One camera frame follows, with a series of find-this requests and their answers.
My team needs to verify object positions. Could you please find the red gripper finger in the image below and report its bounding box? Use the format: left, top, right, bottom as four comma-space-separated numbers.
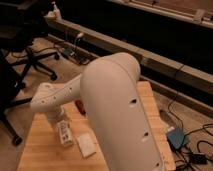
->
75, 100, 86, 115

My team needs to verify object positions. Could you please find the white plastic bottle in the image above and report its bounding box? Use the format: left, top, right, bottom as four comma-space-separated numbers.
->
56, 119, 73, 147

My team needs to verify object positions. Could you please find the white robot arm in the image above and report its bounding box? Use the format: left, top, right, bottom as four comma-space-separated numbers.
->
30, 52, 166, 171

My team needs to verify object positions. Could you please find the white pump bottle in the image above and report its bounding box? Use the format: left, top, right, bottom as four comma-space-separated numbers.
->
46, 1, 62, 20

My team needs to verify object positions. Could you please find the white rectangular sponge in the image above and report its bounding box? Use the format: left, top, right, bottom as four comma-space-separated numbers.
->
77, 133, 96, 158

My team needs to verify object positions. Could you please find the black power strip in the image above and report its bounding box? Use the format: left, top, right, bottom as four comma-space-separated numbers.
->
62, 48, 82, 64

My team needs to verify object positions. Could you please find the black chair left edge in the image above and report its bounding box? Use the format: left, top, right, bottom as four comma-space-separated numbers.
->
0, 50, 31, 146

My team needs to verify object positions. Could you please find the black office chair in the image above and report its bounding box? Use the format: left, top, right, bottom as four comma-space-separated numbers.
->
0, 0, 61, 82

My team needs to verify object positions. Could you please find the blue box on floor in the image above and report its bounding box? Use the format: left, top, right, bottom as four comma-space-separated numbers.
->
166, 128, 189, 150

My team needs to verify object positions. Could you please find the black adapter on floor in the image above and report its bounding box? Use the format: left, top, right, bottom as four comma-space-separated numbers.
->
189, 153, 207, 165

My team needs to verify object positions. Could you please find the black floor cable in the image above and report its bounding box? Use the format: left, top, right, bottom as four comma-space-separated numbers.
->
165, 64, 213, 171

